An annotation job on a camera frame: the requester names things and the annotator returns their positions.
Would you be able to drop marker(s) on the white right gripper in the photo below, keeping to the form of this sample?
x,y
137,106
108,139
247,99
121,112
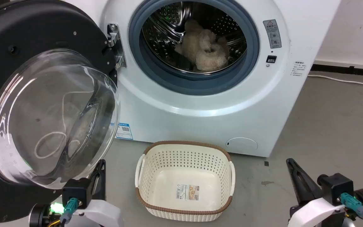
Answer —
x,y
315,212

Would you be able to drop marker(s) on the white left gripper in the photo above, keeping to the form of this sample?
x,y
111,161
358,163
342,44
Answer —
x,y
101,212

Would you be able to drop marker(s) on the black washer door glass window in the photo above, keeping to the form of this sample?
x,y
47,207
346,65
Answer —
x,y
27,31

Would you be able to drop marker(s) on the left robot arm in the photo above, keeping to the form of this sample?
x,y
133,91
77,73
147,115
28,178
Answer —
x,y
41,216

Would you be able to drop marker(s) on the white front-load washing machine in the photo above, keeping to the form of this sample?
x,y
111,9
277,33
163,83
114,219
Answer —
x,y
200,123

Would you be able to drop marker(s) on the black door latch socket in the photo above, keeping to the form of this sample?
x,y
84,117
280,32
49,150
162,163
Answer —
x,y
271,59

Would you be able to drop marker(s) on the chrome door hinge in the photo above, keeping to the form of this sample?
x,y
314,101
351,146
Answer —
x,y
116,37

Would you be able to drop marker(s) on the cream laundry basket brown rim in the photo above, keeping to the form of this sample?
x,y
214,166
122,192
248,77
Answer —
x,y
156,176

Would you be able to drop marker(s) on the blue QR code sticker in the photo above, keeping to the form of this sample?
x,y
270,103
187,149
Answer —
x,y
124,131

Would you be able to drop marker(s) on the round drain filter cover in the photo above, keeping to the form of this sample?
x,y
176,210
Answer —
x,y
242,146

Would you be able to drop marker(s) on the paper product label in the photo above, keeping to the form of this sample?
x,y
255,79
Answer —
x,y
187,192

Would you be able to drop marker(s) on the printed text label sticker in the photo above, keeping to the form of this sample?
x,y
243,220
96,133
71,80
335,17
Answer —
x,y
298,68

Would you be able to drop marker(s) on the black baseboard strip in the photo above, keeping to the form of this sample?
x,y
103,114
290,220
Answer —
x,y
345,70

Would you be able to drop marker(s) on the grey warning sticker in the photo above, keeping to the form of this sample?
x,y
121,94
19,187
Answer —
x,y
272,34

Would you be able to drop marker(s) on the beige plush toy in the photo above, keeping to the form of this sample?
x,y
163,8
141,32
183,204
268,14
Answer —
x,y
202,49

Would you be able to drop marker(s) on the perforated steel washer drum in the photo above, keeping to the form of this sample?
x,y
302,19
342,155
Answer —
x,y
230,25

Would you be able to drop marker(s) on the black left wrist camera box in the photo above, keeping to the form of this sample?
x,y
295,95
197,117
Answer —
x,y
77,191

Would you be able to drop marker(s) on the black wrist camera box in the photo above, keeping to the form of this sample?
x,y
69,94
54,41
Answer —
x,y
77,191
336,187

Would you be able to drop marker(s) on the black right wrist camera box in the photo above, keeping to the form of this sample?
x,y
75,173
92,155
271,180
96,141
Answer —
x,y
336,187

